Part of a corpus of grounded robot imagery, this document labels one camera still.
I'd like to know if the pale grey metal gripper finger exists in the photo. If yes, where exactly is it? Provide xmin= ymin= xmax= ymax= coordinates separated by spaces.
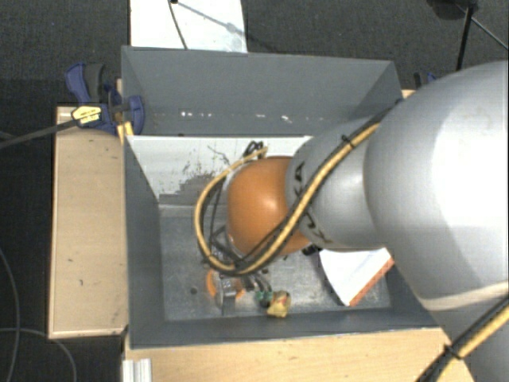
xmin=221 ymin=290 xmax=237 ymax=317

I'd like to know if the orange round object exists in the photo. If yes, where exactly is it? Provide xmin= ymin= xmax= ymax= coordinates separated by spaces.
xmin=204 ymin=271 xmax=245 ymax=303

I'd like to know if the yellow toy figure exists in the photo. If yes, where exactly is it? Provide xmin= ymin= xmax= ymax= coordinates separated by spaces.
xmin=266 ymin=290 xmax=293 ymax=318

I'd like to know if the white and orange box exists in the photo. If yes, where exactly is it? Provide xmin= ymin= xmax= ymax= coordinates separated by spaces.
xmin=317 ymin=246 xmax=396 ymax=308

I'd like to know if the pale wood board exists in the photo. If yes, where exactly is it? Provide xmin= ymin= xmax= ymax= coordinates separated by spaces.
xmin=47 ymin=105 xmax=130 ymax=340

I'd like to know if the grey metal bin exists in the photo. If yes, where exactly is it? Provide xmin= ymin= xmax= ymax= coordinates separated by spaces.
xmin=120 ymin=45 xmax=439 ymax=350

